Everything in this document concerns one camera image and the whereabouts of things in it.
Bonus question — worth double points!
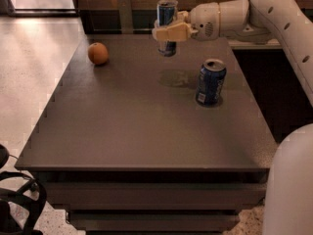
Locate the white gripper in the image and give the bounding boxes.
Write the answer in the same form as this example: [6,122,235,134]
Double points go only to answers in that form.
[152,3,220,42]

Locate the Red Bull can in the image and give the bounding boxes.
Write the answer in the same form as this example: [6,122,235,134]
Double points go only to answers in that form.
[156,0,178,57]

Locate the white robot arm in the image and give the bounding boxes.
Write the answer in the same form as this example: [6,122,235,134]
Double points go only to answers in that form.
[153,0,313,235]

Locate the blue Pepsi can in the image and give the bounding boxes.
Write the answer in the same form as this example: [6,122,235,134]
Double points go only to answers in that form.
[196,59,227,107]

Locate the orange fruit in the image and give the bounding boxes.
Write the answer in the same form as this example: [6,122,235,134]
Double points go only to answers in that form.
[88,42,109,65]

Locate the dark grey drawer cabinet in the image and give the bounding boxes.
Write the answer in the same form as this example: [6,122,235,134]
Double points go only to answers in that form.
[17,35,276,235]

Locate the top cabinet drawer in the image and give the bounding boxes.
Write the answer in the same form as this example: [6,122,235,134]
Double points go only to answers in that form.
[46,183,266,211]

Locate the cabinet drawer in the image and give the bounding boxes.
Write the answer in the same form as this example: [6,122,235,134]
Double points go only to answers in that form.
[69,212,239,232]
[46,183,266,211]

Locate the lower cabinet drawer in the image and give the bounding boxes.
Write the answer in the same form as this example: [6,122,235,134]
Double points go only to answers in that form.
[69,212,239,232]

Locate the metal wall rail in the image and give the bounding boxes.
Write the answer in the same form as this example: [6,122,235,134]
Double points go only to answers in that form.
[84,28,152,34]

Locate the left metal wall bracket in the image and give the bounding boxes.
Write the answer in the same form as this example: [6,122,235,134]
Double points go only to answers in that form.
[117,0,133,34]

